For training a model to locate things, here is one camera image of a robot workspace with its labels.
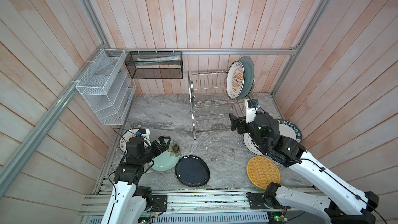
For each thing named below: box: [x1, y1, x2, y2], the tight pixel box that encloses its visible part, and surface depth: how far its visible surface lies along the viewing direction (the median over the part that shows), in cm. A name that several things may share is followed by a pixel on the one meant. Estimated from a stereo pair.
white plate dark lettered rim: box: [278, 119, 303, 144], surface depth 102 cm
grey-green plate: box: [236, 56, 255, 101], surface depth 73 cm
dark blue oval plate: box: [175, 155, 211, 187], surface depth 85 cm
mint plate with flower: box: [151, 138, 181, 172], surface depth 87 cm
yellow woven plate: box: [246, 155, 281, 190], surface depth 83 cm
